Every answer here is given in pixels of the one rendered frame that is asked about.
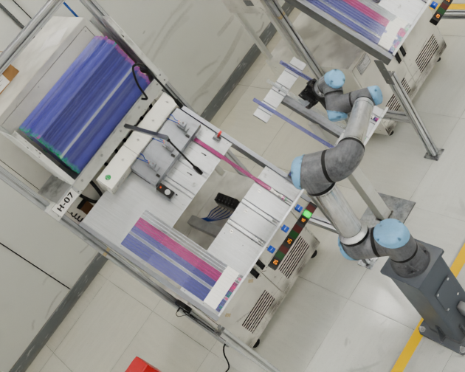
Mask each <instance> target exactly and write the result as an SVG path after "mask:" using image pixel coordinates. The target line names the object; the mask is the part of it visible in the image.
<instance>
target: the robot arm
mask: <svg viewBox="0 0 465 372"><path fill-rule="evenodd" d="M344 83H345V75H344V74H343V72H342V71H340V70H338V69H332V70H331V71H330V72H326V74H325V75H323V76H322V77H321V78H320V79H319V80H316V79H315V78H314V79H311V80H310V81H308V82H307V83H306V84H307V86H306V87H305V89H304V90H302V91H301V93H299V95H298V96H299V97H301V98H302V99H300V98H299V99H298V100H299V101H300V102H301V103H302V104H303V107H304V108H305V109H310V108H311V107H313V106H315V105H316V104H317V103H318V102H320V103H321V104H322V106H323V107H324V108H325V110H326V111H327V115H328V119H329V120H330V121H332V122H337V121H341V120H345V119H347V117H348V114H347V113H349V112H350V113H351V114H350V117H349V119H348V124H347V126H346V129H345V133H344V135H343V138H342V139H341V140H340V141H339V142H338V144H337V146H335V147H333V148H329V149H326V150H323V151H317V152H314V153H310V154H303V155H302V156H297V157H295V158H294V159H293V161H292V166H291V176H292V182H293V184H294V186H295V187H296V188H297V189H298V190H302V189H305V190H306V192H307V193H308V194H309V195H310V196H313V197H316V198H317V200H318V202H319V203H320V204H321V206H322V207H323V209H324V211H325V212H326V213H327V215H328V217H329V218H330V219H331V221H332V222H333V223H334V225H335V227H336V228H337V229H338V231H339V232H340V233H339V236H338V247H339V248H340V252H341V254H342V255H343V257H344V258H346V259H348V260H350V261H353V260H355V261H359V260H361V259H367V258H378V257H385V256H389V258H390V265H391V267H392V269H393V271H394V272H395V273H396V274H397V275H399V276H401V277H403V278H414V277H416V276H418V275H420V274H421V273H422V272H424V271H425V269H426V268H427V267H428V265H429V263H430V254H429V252H428V250H427V248H426V247H425V246H424V245H423V244H421V243H419V242H417V241H415V239H414V238H413V236H412V235H411V234H410V232H409V230H408V228H407V227H406V226H405V225H404V224H403V223H402V222H400V221H399V220H397V219H394V218H387V219H385V220H382V221H380V223H379V224H377V225H376V226H375V227H368V226H367V224H366V223H365V222H364V221H360V220H359V219H358V218H357V216H356V215H355V213H354V212H353V210H352V209H351V207H350V205H349V204H348V203H347V201H346V199H345V197H344V196H343V195H342V193H341V191H340V189H339V188H338V187H337V185H336V183H337V182H339V181H342V180H343V179H345V178H347V177H348V176H350V175H351V174H352V173H353V172H354V171H355V170H356V169H357V167H358V165H359V164H360V162H361V161H362V158H363V156H364V153H365V146H364V142H365V137H366V134H367V131H368V126H369V123H370V121H371V115H372V113H373V107H374V106H377V105H379V104H381V103H382V101H383V96H382V91H381V89H380V88H379V87H378V86H368V87H366V88H364V89H359V90H356V91H353V92H349V93H345V94H343V90H342V86H343V84H344ZM301 95H302V96H301Z"/></svg>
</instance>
